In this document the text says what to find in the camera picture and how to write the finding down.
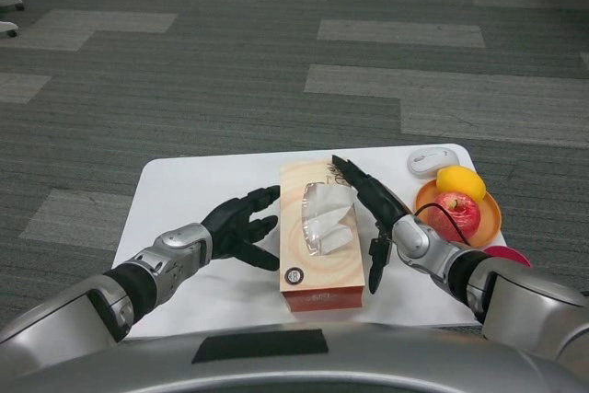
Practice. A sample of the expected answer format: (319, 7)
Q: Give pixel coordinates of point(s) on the orange plate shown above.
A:
(490, 223)

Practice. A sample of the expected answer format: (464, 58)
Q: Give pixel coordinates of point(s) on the yellow lemon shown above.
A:
(462, 181)

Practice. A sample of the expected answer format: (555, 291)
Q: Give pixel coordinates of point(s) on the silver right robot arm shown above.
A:
(520, 292)

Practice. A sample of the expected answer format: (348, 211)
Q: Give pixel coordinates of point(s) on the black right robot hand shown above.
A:
(382, 202)

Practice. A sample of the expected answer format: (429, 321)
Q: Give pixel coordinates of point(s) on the wood-print tissue box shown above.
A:
(322, 273)

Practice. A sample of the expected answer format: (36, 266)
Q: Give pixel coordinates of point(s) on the red apple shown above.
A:
(460, 218)

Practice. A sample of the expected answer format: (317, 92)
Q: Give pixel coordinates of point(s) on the silver robot chest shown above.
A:
(368, 365)

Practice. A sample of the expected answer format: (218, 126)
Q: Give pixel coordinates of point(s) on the white chair base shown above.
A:
(7, 27)
(9, 1)

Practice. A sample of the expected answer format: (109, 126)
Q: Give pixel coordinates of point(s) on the pink round cup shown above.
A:
(506, 257)

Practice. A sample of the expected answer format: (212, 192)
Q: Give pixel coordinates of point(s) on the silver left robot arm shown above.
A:
(152, 269)

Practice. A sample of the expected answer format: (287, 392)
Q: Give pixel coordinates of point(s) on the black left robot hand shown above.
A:
(230, 227)

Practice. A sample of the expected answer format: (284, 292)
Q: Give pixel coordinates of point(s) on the white computer mouse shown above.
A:
(430, 162)

